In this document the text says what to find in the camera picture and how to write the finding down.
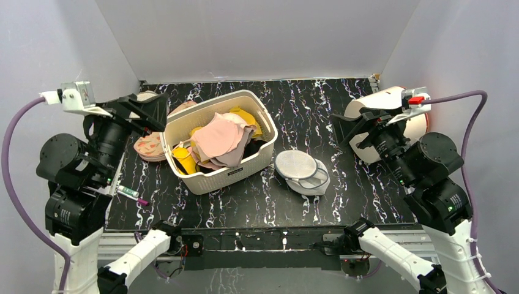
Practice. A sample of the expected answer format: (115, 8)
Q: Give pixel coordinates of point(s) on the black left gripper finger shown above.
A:
(138, 126)
(127, 105)

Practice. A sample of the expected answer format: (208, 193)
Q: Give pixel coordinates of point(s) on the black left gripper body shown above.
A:
(111, 136)

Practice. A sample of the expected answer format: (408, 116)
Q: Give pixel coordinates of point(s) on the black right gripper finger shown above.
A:
(347, 130)
(365, 113)

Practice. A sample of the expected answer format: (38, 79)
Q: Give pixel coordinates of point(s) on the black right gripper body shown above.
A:
(371, 125)

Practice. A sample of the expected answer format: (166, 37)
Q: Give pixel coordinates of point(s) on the white mesh bag blue zipper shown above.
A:
(303, 173)

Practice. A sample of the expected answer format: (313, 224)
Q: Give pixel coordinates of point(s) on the brown bra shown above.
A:
(222, 142)

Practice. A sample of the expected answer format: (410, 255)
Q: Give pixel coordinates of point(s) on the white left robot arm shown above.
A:
(78, 173)

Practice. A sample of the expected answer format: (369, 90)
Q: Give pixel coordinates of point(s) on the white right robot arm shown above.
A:
(444, 209)

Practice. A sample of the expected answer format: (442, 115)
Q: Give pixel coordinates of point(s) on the round beige mesh laundry bag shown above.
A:
(154, 105)

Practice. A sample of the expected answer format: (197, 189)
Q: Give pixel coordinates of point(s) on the cream plastic laundry basket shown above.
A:
(178, 126)

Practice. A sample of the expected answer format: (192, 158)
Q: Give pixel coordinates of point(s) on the floral peach mesh laundry bag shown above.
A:
(149, 148)

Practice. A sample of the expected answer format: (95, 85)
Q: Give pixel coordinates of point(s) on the yellow bra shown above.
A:
(230, 124)

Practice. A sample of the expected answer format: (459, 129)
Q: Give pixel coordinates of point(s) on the white cylindrical drum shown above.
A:
(389, 101)

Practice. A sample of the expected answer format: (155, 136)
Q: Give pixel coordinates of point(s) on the yellow padded cup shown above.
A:
(184, 161)

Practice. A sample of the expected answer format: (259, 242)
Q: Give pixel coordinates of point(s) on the green white marker pen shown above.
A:
(128, 191)

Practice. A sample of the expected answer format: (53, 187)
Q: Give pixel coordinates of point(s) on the white pen purple cap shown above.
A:
(136, 199)

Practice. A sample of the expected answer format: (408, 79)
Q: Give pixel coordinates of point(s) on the pink garment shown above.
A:
(200, 163)

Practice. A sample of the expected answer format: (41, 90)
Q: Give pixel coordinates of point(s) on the black garment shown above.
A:
(253, 147)

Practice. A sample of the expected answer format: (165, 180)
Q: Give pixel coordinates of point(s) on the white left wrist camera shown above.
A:
(75, 97)

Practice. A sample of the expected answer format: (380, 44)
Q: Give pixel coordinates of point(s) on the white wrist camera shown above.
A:
(413, 103)
(75, 97)

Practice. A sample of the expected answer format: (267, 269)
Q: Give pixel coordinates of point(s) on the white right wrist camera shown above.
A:
(413, 103)

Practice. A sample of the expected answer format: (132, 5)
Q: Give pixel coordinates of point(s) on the aluminium rail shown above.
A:
(113, 246)

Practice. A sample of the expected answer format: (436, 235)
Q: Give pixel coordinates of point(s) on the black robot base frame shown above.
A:
(327, 254)

